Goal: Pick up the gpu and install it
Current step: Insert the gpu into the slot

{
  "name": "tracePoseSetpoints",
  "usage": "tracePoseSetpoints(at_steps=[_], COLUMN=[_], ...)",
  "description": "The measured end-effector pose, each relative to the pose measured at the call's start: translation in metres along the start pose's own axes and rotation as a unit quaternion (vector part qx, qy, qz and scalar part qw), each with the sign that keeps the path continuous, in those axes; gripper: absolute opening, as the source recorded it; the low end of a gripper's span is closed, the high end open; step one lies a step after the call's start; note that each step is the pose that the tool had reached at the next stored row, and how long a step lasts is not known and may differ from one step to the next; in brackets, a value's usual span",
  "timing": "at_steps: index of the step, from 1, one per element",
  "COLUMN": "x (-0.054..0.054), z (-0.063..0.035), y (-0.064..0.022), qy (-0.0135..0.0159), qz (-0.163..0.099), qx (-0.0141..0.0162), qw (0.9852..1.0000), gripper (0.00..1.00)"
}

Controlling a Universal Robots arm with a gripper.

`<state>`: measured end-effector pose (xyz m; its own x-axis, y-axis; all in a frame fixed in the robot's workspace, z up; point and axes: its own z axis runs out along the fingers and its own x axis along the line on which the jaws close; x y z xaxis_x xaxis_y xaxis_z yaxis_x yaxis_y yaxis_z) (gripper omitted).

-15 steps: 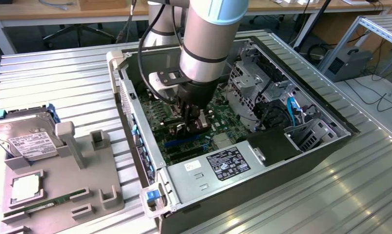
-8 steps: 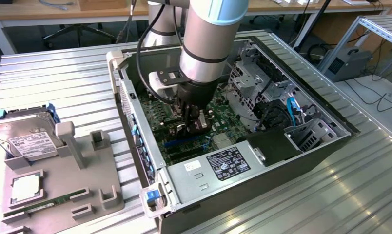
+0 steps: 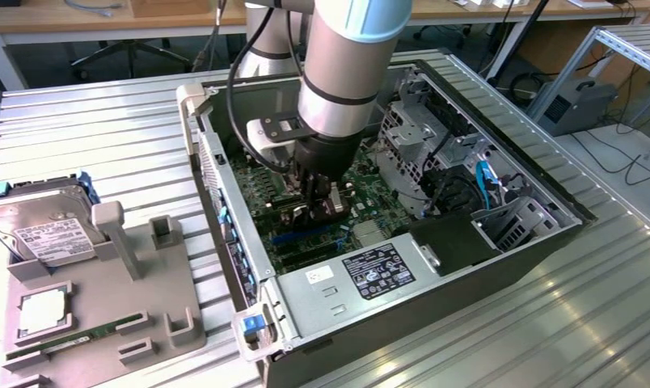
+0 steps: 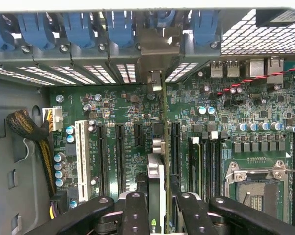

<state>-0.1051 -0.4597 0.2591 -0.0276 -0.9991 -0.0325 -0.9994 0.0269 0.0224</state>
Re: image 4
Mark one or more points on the white expansion slot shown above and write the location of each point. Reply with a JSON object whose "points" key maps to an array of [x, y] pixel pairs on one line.
{"points": [[82, 156]]}

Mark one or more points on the short black expansion slot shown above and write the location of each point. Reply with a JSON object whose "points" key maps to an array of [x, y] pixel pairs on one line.
{"points": [[139, 134]]}

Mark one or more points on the perforated metal slot cover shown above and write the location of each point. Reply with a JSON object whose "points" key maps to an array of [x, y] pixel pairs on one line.
{"points": [[181, 71], [99, 73], [126, 73], [74, 74], [44, 75]]}

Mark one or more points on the open black PC case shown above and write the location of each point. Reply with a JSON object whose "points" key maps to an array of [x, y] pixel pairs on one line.
{"points": [[15, 93]]}

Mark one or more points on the silver rear port block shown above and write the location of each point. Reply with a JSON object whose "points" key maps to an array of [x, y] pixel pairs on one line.
{"points": [[257, 67]]}

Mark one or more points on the white power connector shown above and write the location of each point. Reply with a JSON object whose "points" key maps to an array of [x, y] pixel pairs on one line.
{"points": [[55, 120]]}

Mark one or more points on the CPU socket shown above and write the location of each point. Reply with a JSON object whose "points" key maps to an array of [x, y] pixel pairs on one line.
{"points": [[257, 193]]}

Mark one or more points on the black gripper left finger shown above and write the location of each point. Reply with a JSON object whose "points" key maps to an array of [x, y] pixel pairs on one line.
{"points": [[135, 215]]}

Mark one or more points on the silver USB port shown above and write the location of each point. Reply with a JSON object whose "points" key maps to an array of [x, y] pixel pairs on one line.
{"points": [[233, 69], [216, 69]]}

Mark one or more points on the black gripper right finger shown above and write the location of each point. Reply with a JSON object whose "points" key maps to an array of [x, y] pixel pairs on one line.
{"points": [[189, 215]]}

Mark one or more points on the silver ethernet port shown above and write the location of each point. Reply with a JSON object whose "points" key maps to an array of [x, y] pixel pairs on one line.
{"points": [[275, 66]]}

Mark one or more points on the green motherboard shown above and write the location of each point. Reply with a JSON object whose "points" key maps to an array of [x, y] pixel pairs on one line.
{"points": [[128, 105]]}

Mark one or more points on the long black expansion slot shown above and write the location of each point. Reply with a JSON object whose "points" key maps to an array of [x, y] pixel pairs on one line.
{"points": [[120, 156], [102, 156], [175, 147]]}

